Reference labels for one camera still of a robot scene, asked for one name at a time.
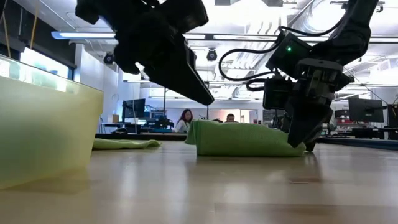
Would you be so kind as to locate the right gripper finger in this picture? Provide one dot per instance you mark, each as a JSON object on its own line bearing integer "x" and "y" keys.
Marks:
{"x": 306, "y": 123}
{"x": 313, "y": 143}

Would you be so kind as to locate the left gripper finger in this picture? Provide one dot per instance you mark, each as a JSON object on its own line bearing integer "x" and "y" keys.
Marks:
{"x": 186, "y": 81}

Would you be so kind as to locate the green microfiber towel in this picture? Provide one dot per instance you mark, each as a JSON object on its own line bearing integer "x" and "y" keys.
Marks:
{"x": 242, "y": 140}

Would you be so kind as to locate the lime yellow-green microfiber towel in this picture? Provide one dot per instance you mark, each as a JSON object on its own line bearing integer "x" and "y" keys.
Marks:
{"x": 124, "y": 144}

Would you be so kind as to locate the yellow translucent plastic basket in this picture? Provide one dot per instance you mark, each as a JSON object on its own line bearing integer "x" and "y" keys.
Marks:
{"x": 46, "y": 130}

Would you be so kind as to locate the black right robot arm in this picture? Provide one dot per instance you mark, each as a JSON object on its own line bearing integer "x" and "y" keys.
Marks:
{"x": 351, "y": 37}

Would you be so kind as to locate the black background robot arm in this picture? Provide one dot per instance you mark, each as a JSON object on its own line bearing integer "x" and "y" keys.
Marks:
{"x": 161, "y": 123}

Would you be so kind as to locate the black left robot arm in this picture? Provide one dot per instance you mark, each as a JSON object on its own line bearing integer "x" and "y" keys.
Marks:
{"x": 130, "y": 12}

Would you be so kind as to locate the ceiling light strip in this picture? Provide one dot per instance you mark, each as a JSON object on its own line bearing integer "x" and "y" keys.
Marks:
{"x": 81, "y": 35}
{"x": 199, "y": 36}

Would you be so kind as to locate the person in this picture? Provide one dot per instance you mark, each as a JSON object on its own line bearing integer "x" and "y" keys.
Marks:
{"x": 230, "y": 117}
{"x": 183, "y": 126}

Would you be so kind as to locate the black computer monitor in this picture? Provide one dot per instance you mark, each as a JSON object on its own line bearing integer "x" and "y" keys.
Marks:
{"x": 133, "y": 108}
{"x": 363, "y": 110}
{"x": 393, "y": 115}

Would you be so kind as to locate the black office desk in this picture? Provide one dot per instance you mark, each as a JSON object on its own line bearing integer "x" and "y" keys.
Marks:
{"x": 373, "y": 132}

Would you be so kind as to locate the cardboard box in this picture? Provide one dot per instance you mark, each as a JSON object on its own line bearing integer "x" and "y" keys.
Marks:
{"x": 113, "y": 119}

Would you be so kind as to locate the black background station frame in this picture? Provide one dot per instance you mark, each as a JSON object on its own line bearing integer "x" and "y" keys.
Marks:
{"x": 164, "y": 102}

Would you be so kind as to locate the round black ceiling camera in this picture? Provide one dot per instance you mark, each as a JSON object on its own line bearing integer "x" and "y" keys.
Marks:
{"x": 212, "y": 55}
{"x": 109, "y": 58}

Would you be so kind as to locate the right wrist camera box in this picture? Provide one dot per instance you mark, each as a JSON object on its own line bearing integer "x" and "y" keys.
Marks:
{"x": 276, "y": 93}

